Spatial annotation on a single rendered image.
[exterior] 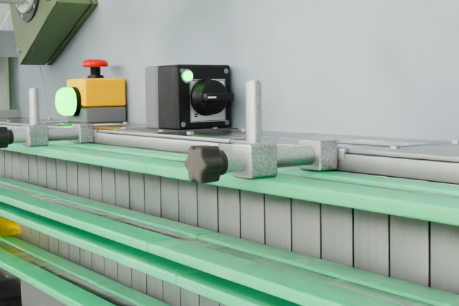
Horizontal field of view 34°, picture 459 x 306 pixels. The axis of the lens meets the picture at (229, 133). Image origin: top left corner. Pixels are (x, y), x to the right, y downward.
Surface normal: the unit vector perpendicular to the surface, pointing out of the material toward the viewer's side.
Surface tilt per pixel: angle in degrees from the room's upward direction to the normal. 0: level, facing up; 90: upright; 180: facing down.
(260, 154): 90
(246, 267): 90
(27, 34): 3
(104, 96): 90
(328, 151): 90
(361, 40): 0
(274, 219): 0
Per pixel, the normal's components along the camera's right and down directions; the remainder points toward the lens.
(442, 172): -0.82, 0.05
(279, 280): -0.02, -1.00
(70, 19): 0.25, 0.93
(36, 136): 0.57, 0.04
